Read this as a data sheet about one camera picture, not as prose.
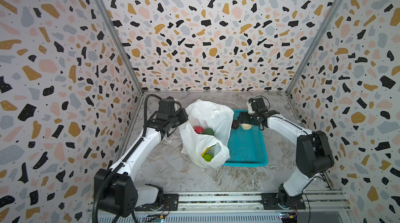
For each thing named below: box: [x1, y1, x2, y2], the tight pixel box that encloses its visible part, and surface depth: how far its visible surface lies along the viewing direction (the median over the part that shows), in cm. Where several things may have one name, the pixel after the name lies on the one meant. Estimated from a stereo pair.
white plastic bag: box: [178, 98, 234, 169], surface depth 79 cm
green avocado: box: [200, 127, 215, 136], surface depth 89 cm
